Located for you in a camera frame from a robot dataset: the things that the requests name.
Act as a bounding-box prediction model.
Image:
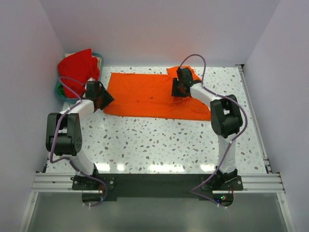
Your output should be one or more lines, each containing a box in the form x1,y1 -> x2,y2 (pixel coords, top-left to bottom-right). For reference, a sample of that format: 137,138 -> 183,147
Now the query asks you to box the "orange t-shirt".
103,66 -> 211,121

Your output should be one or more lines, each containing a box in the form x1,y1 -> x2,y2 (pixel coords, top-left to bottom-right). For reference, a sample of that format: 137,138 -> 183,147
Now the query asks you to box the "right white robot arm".
172,68 -> 243,190

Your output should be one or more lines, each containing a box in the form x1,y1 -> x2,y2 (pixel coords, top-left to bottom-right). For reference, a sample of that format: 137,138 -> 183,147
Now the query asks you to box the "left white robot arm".
45,77 -> 114,189

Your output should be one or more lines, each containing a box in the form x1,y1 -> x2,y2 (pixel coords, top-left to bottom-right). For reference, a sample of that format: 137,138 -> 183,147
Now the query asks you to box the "red t-shirt in basket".
57,49 -> 99,96

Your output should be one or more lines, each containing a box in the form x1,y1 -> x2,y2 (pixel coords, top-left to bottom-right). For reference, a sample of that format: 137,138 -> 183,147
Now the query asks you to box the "teal plastic basket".
54,52 -> 104,103

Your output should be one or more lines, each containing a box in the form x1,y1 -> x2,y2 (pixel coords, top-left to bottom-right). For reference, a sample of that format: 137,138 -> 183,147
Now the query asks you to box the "green garment in basket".
56,82 -> 65,98

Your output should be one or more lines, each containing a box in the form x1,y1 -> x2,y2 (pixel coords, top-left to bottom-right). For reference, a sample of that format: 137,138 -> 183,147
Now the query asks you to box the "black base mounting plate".
71,174 -> 244,203

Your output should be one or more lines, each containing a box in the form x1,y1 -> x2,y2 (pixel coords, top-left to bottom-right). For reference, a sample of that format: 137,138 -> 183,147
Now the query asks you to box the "aluminium front rail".
31,172 -> 80,193

